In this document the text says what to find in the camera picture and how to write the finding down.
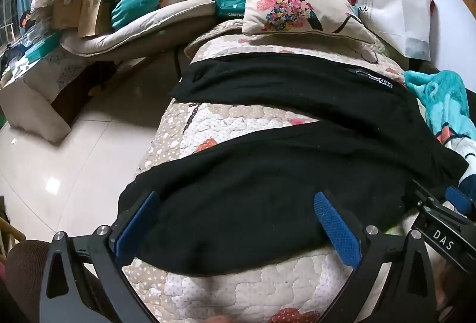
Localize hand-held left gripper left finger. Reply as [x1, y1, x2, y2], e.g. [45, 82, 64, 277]
[39, 190, 160, 323]

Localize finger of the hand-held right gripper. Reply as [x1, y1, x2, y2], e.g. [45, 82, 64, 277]
[410, 179, 449, 214]
[444, 186, 476, 219]

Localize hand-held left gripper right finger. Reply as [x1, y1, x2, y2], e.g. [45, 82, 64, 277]
[313, 191, 445, 323]

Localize black pants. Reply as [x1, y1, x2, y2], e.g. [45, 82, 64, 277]
[117, 54, 469, 277]

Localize teal printed fleece blanket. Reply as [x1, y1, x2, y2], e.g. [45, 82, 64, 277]
[403, 70, 476, 197]

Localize heart-patterned quilted bed cover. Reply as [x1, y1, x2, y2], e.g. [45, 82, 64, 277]
[121, 20, 476, 323]

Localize beige storage bench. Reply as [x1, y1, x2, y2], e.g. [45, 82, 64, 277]
[0, 44, 95, 144]

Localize white paper bag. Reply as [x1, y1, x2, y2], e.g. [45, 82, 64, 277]
[333, 0, 434, 61]

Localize beige padded mat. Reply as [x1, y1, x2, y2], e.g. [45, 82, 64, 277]
[61, 0, 216, 57]

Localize teal flat box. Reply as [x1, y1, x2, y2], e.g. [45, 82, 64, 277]
[24, 31, 62, 61]

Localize teal cloth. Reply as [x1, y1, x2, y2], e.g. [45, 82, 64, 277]
[111, 0, 179, 29]

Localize teal tissue packet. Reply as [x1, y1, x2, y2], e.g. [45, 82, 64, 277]
[214, 0, 248, 21]

